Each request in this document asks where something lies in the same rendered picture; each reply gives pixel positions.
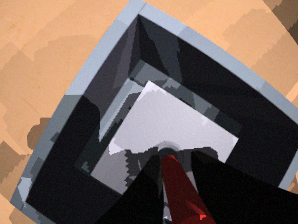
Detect white flat plate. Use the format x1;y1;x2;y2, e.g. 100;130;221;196
90;80;238;194

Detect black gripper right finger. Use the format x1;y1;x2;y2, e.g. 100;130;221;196
192;151;298;224

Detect dark red peg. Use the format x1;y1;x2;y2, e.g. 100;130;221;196
161;155;216;224

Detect dark grey open box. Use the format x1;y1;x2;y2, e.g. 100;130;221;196
9;0;298;224

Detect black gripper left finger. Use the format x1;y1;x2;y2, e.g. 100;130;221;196
94;155;164;224

